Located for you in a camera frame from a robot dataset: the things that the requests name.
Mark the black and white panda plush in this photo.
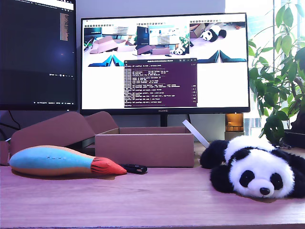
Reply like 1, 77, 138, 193
199, 135, 305, 199

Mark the open brown cardboard box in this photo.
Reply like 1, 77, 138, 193
0, 111, 195, 168

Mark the white slim keyboard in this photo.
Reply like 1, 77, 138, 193
182, 120, 211, 147

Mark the black car key fob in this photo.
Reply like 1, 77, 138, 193
120, 163, 148, 175

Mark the monitor with white screen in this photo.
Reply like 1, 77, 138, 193
80, 12, 251, 127

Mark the amber glass lamp grey base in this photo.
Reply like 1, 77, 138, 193
224, 113, 245, 142

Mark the blue and orange fish plush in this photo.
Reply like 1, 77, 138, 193
9, 145, 128, 177

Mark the green leafy potted plant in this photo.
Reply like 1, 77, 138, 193
247, 0, 305, 144

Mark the monitor with dark screen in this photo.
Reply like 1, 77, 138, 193
0, 0, 79, 112

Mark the black plant tray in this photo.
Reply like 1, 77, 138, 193
283, 128, 305, 149

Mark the black monitor cable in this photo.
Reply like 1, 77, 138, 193
8, 110, 21, 131

